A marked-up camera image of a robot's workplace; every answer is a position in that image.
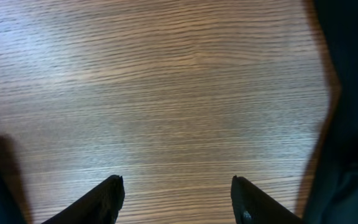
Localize pile of dark clothes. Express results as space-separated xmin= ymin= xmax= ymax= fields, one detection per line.
xmin=303 ymin=0 xmax=358 ymax=223

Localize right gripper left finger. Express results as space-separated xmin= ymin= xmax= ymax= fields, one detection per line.
xmin=43 ymin=175 xmax=125 ymax=224

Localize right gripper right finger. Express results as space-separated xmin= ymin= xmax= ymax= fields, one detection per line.
xmin=231 ymin=175 xmax=303 ymax=224

